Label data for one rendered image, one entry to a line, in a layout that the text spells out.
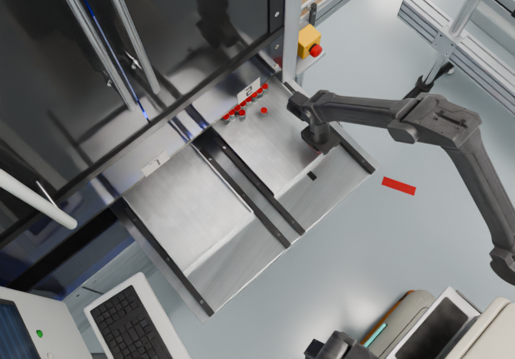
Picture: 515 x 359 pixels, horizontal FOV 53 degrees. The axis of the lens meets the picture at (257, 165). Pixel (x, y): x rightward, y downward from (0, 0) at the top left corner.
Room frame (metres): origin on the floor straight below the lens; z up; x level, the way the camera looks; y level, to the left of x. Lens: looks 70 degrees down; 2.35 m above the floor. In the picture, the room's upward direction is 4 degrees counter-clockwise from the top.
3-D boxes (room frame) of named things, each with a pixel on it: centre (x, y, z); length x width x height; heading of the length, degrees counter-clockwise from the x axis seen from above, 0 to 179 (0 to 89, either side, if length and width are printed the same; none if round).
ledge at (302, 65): (0.93, -0.16, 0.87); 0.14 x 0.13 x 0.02; 38
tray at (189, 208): (0.44, 0.23, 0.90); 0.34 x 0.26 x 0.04; 38
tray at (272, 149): (0.65, -0.04, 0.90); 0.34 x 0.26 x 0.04; 38
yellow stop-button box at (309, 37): (0.89, -0.17, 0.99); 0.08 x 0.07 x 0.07; 38
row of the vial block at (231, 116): (0.73, 0.02, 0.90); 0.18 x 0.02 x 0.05; 127
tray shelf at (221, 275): (0.49, 0.05, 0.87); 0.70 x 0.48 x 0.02; 128
